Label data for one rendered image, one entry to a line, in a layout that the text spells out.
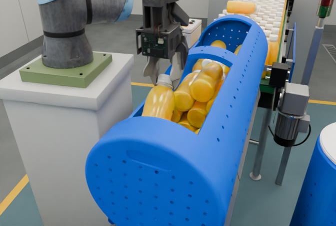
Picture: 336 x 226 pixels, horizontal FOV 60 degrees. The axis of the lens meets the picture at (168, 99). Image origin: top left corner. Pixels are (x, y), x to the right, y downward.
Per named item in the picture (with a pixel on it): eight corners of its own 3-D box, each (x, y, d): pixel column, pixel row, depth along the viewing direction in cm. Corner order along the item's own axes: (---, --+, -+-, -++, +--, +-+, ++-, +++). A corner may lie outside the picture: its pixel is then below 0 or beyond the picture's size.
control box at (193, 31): (172, 46, 153) (172, 26, 148) (184, 35, 169) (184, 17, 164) (190, 48, 150) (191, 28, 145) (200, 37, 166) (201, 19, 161)
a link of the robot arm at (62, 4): (39, 24, 88) (30, -24, 82) (84, 21, 94) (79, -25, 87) (44, 35, 79) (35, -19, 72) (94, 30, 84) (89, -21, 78)
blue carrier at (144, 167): (90, 223, 66) (74, 119, 51) (198, 71, 136) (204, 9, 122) (213, 272, 57) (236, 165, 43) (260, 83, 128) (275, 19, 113)
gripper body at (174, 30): (135, 57, 59) (132, -5, 53) (152, 44, 66) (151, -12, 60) (170, 62, 57) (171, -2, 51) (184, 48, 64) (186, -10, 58)
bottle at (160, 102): (126, 156, 62) (148, 73, 65) (135, 157, 69) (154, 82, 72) (158, 164, 60) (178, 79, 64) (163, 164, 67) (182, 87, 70)
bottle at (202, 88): (208, 78, 76) (223, 54, 91) (184, 83, 79) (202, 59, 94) (216, 101, 78) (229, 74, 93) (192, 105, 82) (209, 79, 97)
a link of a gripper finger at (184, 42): (168, 70, 65) (161, 32, 61) (171, 67, 66) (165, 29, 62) (188, 69, 63) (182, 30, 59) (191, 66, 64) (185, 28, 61)
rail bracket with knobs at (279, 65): (263, 86, 135) (267, 66, 130) (264, 80, 141) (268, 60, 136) (286, 90, 132) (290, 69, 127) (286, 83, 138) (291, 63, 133)
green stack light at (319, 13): (316, 16, 144) (318, 5, 142) (315, 13, 149) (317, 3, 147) (330, 17, 142) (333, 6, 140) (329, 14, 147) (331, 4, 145)
